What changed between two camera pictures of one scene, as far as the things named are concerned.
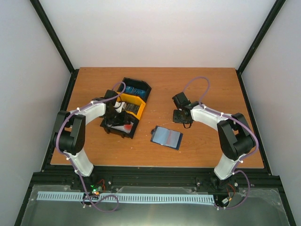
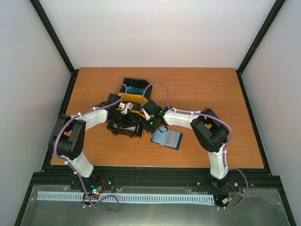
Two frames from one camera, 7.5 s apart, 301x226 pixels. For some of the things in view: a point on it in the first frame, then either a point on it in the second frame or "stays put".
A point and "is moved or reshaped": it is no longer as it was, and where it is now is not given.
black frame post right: x=257 y=40 stays put
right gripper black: x=176 y=119 → x=147 y=127
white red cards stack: x=126 y=128 is moved or reshaped
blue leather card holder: x=166 y=137 stays put
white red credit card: x=172 y=138 stays put
